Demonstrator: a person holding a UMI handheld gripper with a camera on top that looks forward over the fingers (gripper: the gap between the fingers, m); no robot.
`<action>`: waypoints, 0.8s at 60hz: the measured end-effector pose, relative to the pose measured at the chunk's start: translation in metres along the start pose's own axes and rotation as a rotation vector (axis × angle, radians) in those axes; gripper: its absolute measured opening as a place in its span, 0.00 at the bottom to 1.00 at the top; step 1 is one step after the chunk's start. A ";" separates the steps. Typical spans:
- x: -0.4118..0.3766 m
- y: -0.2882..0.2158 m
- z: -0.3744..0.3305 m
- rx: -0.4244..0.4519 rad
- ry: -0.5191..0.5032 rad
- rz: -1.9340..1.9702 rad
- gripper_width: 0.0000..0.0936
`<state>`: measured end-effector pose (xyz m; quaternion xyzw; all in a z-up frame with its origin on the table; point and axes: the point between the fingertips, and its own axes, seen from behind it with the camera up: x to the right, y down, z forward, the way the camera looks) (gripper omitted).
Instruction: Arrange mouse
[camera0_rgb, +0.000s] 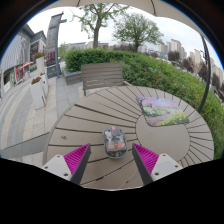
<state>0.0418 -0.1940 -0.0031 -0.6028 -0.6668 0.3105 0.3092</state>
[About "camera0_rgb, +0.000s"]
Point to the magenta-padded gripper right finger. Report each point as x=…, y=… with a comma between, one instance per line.
x=146, y=159

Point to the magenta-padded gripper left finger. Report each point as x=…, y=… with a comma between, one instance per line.
x=76, y=159

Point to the transparent grey computer mouse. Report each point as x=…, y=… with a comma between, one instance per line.
x=114, y=143

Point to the flower landscape print mouse pad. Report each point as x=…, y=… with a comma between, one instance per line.
x=161, y=111

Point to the low white flower planter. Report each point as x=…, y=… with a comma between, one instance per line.
x=37, y=95

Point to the grey stone planter box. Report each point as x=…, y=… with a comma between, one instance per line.
x=72, y=77

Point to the grey slatted outdoor chair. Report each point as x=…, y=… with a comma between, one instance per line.
x=101, y=75

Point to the green trimmed hedge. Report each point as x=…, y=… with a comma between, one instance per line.
x=156, y=71

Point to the tall white flower planter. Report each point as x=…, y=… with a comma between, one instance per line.
x=40, y=66

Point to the curved dark parasol pole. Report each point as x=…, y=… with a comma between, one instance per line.
x=208, y=73

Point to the distant apartment buildings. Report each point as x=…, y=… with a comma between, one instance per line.
x=175, y=45

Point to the tall dark sign pillar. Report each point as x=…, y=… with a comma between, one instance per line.
x=51, y=36

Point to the grey storefront building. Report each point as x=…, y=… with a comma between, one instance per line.
x=18, y=46

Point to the thin-crowned tree with bare trunk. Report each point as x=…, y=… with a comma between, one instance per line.
x=96, y=33

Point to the dense round-crowned green tree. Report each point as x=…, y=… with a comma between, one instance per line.
x=136, y=30

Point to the beige parasol canopy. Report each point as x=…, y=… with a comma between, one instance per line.
x=170, y=11

